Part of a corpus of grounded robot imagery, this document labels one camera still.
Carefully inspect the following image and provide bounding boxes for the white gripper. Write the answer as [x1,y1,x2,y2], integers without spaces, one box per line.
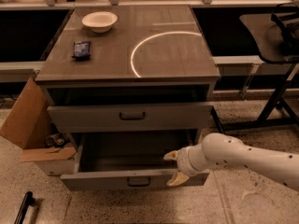
[164,145,209,187]

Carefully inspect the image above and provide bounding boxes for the grey drawer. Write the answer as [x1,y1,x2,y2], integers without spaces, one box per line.
[60,131,210,192]
[48,103,212,133]

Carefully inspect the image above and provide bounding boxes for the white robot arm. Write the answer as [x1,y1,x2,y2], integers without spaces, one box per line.
[164,133,299,191]

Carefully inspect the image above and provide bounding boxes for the grey top drawer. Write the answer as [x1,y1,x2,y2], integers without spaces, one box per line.
[48,103,212,133]

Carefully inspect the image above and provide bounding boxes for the grey drawer cabinet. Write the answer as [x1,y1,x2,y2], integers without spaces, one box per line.
[35,5,221,147]

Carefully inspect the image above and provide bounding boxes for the open cardboard box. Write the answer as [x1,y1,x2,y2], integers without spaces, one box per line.
[0,78,76,175]

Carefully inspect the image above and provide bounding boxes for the cans inside cardboard box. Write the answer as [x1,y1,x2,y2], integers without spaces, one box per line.
[45,133,65,147]

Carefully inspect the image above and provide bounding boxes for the dark snack packet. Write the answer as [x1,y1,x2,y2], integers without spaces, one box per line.
[73,41,91,60]

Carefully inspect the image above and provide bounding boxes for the black bar on floor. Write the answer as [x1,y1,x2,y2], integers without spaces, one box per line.
[14,191,36,224]

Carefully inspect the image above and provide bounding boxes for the white bowl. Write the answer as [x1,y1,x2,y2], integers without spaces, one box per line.
[82,11,118,33]

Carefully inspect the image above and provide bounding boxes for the black chair with metal legs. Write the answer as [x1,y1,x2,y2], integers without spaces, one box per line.
[222,14,299,133]

